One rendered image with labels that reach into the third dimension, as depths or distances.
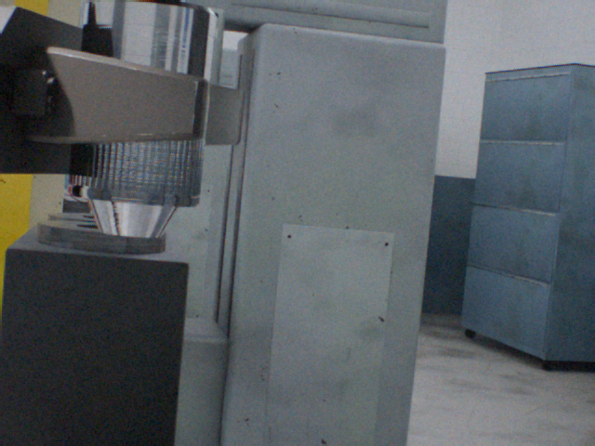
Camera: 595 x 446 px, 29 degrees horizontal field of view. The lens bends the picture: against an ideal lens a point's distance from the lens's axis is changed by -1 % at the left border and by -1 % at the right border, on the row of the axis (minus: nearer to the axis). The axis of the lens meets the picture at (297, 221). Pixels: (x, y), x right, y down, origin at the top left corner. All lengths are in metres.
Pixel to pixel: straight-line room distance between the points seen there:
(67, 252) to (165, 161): 0.37
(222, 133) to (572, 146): 7.22
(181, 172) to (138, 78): 0.04
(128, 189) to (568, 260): 7.30
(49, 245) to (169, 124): 0.42
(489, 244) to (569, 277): 1.02
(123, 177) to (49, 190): 1.75
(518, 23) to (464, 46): 0.53
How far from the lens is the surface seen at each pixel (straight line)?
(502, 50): 10.31
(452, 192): 10.19
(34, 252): 0.76
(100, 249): 0.77
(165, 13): 0.40
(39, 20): 0.41
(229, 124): 0.43
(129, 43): 0.40
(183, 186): 0.40
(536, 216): 7.88
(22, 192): 2.13
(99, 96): 0.39
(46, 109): 0.39
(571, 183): 7.63
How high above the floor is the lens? 1.22
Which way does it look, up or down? 3 degrees down
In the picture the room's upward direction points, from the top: 5 degrees clockwise
